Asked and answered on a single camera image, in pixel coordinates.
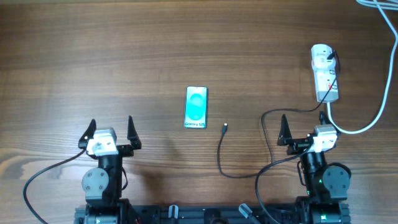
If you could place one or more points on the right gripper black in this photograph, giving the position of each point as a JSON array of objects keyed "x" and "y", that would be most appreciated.
[{"x": 298, "y": 144}]

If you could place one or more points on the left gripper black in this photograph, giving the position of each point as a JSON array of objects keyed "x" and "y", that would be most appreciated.
[{"x": 124, "y": 150}]

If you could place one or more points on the teal Galaxy smartphone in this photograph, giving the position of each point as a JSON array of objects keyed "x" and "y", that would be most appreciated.
[{"x": 196, "y": 107}]

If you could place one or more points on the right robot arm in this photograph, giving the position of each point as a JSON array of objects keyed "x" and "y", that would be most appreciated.
[{"x": 327, "y": 184}]

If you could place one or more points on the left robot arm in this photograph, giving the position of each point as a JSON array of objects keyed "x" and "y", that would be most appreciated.
[{"x": 103, "y": 185}]

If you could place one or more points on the white USB charger adapter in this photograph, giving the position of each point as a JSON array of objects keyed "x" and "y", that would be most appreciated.
[{"x": 322, "y": 61}]

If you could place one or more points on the white power strip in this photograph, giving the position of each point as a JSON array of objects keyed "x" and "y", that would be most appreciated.
[{"x": 325, "y": 84}]

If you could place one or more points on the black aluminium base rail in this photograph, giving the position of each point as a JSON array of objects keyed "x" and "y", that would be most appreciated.
[{"x": 281, "y": 213}]

